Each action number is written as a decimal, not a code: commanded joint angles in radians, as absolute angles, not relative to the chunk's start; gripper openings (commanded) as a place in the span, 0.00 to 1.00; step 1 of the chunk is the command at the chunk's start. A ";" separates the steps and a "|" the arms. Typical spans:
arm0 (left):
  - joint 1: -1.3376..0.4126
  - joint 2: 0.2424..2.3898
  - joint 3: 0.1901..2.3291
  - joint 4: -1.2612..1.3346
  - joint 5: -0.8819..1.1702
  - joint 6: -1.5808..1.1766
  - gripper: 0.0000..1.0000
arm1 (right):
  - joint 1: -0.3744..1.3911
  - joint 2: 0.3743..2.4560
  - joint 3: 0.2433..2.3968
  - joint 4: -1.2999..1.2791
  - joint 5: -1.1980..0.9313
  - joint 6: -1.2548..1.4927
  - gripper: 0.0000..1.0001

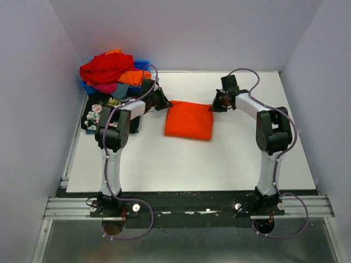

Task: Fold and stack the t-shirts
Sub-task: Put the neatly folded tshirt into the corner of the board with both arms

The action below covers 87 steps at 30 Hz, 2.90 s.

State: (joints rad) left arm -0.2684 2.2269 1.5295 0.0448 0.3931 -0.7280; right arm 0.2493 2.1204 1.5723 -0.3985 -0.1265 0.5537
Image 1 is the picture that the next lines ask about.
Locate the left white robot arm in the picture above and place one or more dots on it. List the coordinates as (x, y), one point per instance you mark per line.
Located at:
(114, 128)

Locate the aluminium extrusion frame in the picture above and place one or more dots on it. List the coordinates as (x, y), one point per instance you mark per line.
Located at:
(67, 224)

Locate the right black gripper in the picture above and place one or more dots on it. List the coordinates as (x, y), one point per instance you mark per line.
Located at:
(215, 106)

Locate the pink t-shirt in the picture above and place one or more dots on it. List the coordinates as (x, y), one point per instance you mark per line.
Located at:
(106, 88)

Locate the red t-shirt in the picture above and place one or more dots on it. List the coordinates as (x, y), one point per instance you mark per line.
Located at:
(106, 68)

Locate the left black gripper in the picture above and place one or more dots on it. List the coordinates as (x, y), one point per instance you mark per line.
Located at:
(164, 102)

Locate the black floral folded t-shirt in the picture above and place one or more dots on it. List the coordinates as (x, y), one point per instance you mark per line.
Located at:
(94, 106)

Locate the blue plastic bin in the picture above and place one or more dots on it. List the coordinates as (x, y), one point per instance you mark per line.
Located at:
(139, 64)

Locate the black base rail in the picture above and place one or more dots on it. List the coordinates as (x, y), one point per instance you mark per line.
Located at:
(182, 209)

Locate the orange t-shirt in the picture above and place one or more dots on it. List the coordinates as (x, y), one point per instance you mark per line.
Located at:
(134, 78)
(189, 120)

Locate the grey-teal t-shirt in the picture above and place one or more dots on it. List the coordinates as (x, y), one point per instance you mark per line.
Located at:
(121, 91)

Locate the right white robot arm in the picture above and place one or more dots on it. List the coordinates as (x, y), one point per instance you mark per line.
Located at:
(273, 130)

